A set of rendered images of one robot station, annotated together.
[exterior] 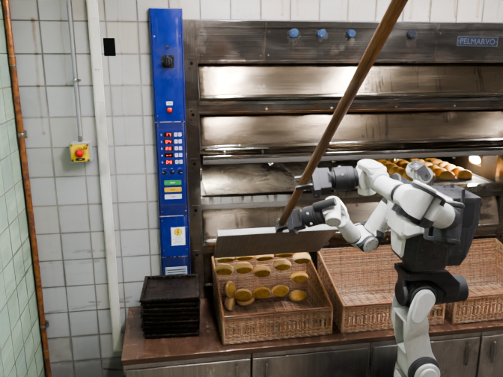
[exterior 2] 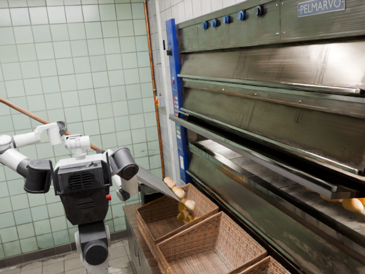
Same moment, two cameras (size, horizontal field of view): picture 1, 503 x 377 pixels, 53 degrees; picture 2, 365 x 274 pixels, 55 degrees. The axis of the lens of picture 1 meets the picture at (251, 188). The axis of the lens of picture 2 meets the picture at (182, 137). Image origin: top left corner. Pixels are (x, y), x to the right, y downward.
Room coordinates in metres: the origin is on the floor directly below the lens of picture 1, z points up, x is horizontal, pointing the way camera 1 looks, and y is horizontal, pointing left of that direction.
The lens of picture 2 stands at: (2.21, -2.48, 1.89)
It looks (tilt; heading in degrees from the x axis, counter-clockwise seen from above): 13 degrees down; 82
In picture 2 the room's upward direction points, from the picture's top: 5 degrees counter-clockwise
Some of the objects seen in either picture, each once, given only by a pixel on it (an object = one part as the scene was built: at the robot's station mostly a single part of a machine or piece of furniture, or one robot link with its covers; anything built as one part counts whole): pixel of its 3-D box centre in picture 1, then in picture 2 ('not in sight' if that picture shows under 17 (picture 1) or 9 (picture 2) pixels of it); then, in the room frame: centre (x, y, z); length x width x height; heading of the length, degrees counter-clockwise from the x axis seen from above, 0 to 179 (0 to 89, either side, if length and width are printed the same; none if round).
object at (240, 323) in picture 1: (268, 292); (175, 217); (2.46, -0.09, 0.72); 0.56 x 0.49 x 0.28; 100
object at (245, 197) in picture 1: (357, 193); (246, 176); (2.84, -0.61, 1.16); 1.80 x 0.06 x 0.04; 99
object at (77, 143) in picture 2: (418, 175); (79, 145); (1.95, -0.66, 1.47); 0.10 x 0.07 x 0.09; 5
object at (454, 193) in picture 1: (430, 224); (84, 186); (1.95, -0.72, 1.27); 0.34 x 0.30 x 0.36; 5
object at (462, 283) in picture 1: (431, 283); (93, 236); (1.95, -0.75, 1.01); 0.28 x 0.13 x 0.18; 99
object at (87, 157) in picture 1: (81, 151); (161, 101); (2.53, 0.86, 1.46); 0.10 x 0.07 x 0.10; 99
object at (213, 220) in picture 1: (357, 217); (243, 199); (2.82, -0.61, 1.02); 1.79 x 0.11 x 0.19; 99
